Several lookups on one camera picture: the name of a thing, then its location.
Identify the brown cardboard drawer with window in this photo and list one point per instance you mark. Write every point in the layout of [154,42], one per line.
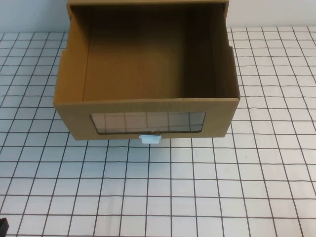
[138,74]

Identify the brown cardboard box shell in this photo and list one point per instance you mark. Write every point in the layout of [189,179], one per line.
[148,2]

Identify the white grid tablecloth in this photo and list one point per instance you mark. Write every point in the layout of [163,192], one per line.
[172,192]

